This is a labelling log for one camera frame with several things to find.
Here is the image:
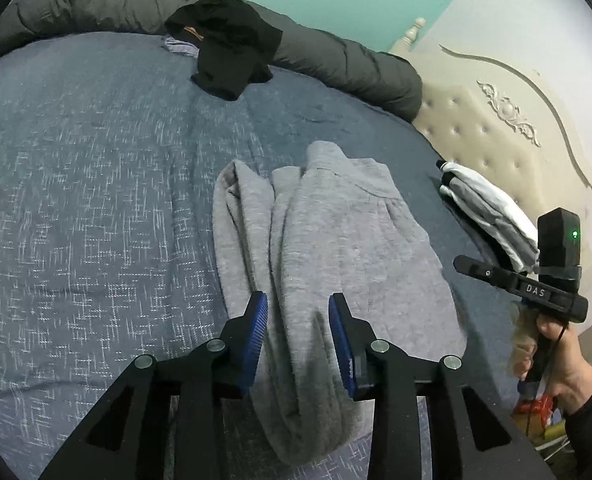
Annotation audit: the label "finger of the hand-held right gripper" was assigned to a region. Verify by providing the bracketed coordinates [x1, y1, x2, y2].
[453, 255, 517, 292]

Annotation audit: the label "small lavender cloth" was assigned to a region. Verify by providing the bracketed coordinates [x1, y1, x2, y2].
[162, 35, 201, 57]

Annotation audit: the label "grey knit sweater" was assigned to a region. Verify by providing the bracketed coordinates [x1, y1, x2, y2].
[212, 141, 469, 468]

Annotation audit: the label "dark grey rolled duvet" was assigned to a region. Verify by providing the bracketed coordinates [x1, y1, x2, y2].
[0, 0, 423, 123]

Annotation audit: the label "person's right hand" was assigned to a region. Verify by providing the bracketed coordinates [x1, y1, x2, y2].
[538, 321, 592, 417]

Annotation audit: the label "blue mottled bed sheet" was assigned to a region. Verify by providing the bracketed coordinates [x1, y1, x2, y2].
[0, 30, 527, 480]

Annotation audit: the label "colourful packets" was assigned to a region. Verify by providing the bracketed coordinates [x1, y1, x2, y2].
[511, 392, 572, 443]

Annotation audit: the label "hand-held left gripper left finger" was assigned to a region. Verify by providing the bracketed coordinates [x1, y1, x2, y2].
[38, 290, 268, 480]

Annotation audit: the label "cream tufted headboard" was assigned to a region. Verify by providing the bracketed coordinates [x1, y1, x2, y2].
[388, 35, 592, 376]

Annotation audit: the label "light grey folded garment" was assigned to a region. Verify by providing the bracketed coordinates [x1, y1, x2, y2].
[446, 175, 537, 261]

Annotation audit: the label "white folded garment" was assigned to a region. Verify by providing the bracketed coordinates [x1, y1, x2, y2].
[438, 160, 541, 271]

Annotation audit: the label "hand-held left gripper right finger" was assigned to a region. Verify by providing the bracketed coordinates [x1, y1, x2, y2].
[328, 293, 557, 480]

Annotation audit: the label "white bedpost finial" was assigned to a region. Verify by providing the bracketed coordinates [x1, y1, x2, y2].
[400, 16, 427, 56]

